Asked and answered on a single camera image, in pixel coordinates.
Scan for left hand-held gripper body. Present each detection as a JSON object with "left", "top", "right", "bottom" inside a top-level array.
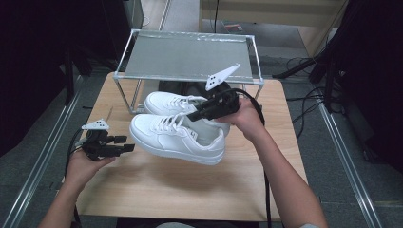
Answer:
[{"left": 75, "top": 118, "right": 115, "bottom": 162}]

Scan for white sneaker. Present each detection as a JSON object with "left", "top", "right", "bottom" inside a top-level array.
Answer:
[
  {"left": 128, "top": 111, "right": 231, "bottom": 166},
  {"left": 144, "top": 90, "right": 208, "bottom": 117}
]

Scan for metal shoe rack grey shelves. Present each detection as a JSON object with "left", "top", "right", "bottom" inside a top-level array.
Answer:
[{"left": 113, "top": 28, "right": 265, "bottom": 116}]

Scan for right hand-held gripper black cable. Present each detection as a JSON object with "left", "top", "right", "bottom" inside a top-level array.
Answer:
[{"left": 221, "top": 87, "right": 274, "bottom": 228}]

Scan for light wooden cabinet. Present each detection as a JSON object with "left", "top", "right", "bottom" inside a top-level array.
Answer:
[{"left": 199, "top": 0, "right": 350, "bottom": 58}]

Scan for person's left hand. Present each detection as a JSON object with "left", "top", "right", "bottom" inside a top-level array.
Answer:
[{"left": 65, "top": 149, "right": 117, "bottom": 191}]

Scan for black stand legs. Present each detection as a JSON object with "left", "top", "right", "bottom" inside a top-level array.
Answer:
[{"left": 272, "top": 47, "right": 346, "bottom": 112}]

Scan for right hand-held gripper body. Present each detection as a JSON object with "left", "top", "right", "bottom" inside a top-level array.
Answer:
[{"left": 201, "top": 63, "right": 241, "bottom": 121}]

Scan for black curtain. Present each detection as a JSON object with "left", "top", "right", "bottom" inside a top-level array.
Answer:
[
  {"left": 317, "top": 0, "right": 403, "bottom": 174},
  {"left": 0, "top": 0, "right": 134, "bottom": 158}
]

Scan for hand-held gripper black cable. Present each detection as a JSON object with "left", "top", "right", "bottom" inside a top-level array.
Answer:
[
  {"left": 221, "top": 87, "right": 274, "bottom": 228},
  {"left": 65, "top": 127, "right": 86, "bottom": 228}
]

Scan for black floor cables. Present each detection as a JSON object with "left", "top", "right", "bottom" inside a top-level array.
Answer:
[{"left": 286, "top": 56, "right": 329, "bottom": 141}]

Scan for person's grey clothing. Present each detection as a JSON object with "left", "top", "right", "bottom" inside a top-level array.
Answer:
[{"left": 156, "top": 221, "right": 195, "bottom": 228}]

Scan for metal floor rail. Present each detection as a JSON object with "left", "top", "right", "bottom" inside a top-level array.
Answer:
[
  {"left": 1, "top": 89, "right": 84, "bottom": 228},
  {"left": 317, "top": 103, "right": 384, "bottom": 228}
]

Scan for left hand-held gripper black cable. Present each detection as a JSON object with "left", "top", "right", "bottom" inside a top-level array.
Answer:
[{"left": 65, "top": 127, "right": 86, "bottom": 228}]

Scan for person's right hand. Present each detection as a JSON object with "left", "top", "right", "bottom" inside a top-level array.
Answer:
[{"left": 214, "top": 97, "right": 266, "bottom": 143}]

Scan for red item on floor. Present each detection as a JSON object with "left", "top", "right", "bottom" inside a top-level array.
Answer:
[{"left": 222, "top": 22, "right": 245, "bottom": 33}]

